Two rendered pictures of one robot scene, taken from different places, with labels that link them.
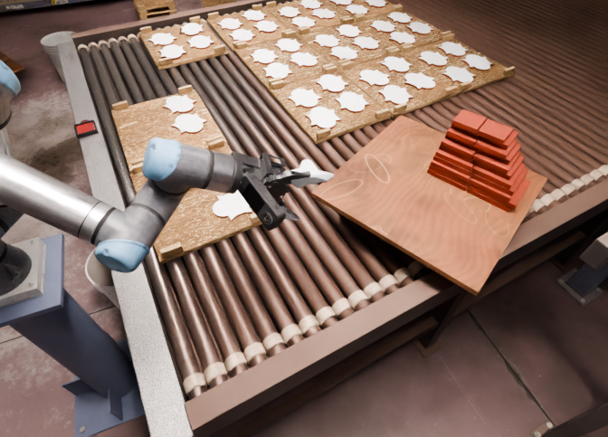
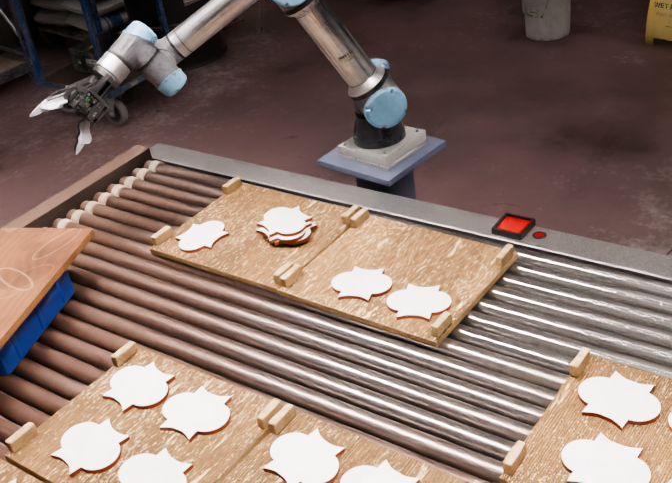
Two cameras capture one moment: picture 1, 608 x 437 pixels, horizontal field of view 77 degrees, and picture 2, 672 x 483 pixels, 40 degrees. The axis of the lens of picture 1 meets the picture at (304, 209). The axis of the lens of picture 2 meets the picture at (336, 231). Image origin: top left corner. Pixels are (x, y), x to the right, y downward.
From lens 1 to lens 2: 279 cm
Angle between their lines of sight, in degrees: 98
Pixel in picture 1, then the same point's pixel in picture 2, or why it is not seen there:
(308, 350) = (70, 190)
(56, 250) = (372, 173)
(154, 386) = (183, 154)
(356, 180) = (41, 256)
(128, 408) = not seen: hidden behind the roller
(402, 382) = not seen: outside the picture
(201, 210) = (237, 221)
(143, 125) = (431, 256)
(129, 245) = not seen: hidden behind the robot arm
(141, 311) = (229, 168)
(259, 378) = (102, 170)
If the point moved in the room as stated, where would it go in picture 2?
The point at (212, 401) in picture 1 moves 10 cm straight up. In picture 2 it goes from (130, 154) to (121, 123)
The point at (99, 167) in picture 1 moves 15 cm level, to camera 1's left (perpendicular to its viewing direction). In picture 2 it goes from (420, 209) to (471, 190)
